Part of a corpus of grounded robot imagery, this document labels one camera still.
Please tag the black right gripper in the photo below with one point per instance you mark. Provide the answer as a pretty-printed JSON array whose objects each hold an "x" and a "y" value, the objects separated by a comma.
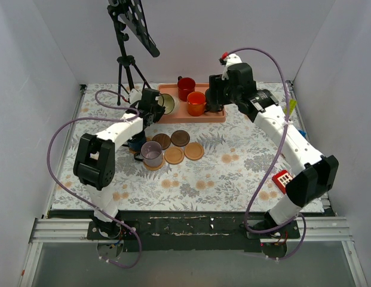
[{"x": 214, "y": 97}]

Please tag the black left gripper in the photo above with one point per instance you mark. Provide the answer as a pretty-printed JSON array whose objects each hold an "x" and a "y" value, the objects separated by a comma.
[{"x": 157, "y": 108}]

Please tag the cream enamel mug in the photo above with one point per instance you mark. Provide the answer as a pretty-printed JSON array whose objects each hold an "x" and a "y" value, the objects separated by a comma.
[{"x": 169, "y": 104}]

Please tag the dark green mug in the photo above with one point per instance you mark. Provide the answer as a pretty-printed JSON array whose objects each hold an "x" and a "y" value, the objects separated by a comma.
[{"x": 212, "y": 101}]

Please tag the dark wooden coaster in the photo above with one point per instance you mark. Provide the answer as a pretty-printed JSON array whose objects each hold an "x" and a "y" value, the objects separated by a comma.
[
  {"x": 163, "y": 139},
  {"x": 180, "y": 138}
]

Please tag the dark blue mug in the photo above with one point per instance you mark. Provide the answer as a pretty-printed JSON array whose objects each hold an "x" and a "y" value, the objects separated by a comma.
[{"x": 136, "y": 142}]

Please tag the grey lilac mug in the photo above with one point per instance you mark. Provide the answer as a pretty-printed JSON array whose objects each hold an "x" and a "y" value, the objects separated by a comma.
[{"x": 150, "y": 154}]

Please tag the light wooden coaster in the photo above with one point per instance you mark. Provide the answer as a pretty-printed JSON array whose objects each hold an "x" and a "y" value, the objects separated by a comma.
[
  {"x": 194, "y": 151},
  {"x": 174, "y": 155}
]

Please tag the woven cork coaster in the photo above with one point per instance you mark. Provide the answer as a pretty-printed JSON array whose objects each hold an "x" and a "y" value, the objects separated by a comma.
[{"x": 151, "y": 168}]

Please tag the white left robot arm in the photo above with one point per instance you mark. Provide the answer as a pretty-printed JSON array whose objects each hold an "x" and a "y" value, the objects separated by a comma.
[{"x": 95, "y": 158}]

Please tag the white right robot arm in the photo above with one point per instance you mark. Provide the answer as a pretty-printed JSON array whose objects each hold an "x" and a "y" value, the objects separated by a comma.
[{"x": 314, "y": 172}]

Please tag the orange mug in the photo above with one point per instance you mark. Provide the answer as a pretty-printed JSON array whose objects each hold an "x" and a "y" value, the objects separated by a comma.
[{"x": 196, "y": 103}]

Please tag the pink serving tray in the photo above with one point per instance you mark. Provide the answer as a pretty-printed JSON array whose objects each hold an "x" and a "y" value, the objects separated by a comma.
[{"x": 180, "y": 115}]

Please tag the red mug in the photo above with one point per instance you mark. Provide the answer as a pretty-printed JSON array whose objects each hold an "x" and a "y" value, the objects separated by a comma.
[{"x": 185, "y": 86}]

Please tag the toy brick car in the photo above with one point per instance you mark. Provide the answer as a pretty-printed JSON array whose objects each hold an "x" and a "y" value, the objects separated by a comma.
[{"x": 292, "y": 106}]

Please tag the floral table mat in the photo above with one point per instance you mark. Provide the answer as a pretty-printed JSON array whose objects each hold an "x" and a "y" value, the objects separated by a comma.
[{"x": 227, "y": 178}]

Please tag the blue green toy bricks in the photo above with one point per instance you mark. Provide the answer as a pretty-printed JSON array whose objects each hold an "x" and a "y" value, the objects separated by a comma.
[{"x": 302, "y": 133}]

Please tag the red toy brick window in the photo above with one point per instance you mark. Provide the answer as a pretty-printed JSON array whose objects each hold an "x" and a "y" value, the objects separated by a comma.
[{"x": 281, "y": 179}]

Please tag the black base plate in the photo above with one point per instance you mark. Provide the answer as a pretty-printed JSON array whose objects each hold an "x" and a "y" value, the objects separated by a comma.
[{"x": 196, "y": 231}]

